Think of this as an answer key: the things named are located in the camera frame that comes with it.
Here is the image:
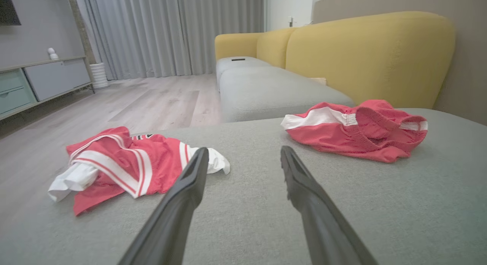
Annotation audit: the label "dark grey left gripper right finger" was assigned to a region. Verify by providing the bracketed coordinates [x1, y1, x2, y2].
[280, 146, 378, 265]

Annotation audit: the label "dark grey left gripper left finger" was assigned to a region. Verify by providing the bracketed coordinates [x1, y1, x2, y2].
[118, 147, 209, 265]

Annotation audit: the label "red white striped jersey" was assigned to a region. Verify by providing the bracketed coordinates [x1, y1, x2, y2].
[48, 126, 231, 216]

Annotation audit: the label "red white shorts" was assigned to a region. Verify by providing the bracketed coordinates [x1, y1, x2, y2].
[281, 100, 428, 163]

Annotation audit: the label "white ribbed vase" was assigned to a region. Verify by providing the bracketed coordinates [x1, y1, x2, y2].
[90, 62, 109, 89]

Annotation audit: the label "large yellow sofa backrest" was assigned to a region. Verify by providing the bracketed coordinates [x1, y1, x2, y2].
[285, 11, 456, 109]

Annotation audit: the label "small yellow sofa backrest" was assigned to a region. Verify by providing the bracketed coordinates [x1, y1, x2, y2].
[256, 27, 297, 69]

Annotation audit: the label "yellow sofa armrest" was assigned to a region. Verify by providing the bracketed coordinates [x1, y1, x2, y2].
[215, 32, 263, 62]

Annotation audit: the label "grey pleated curtain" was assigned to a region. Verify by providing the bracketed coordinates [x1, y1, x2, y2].
[74, 0, 265, 81]

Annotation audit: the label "grey TV cabinet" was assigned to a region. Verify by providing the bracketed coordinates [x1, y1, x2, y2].
[0, 56, 95, 121]

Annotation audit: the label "black television screen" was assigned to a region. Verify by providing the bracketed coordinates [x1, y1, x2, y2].
[0, 0, 21, 26]

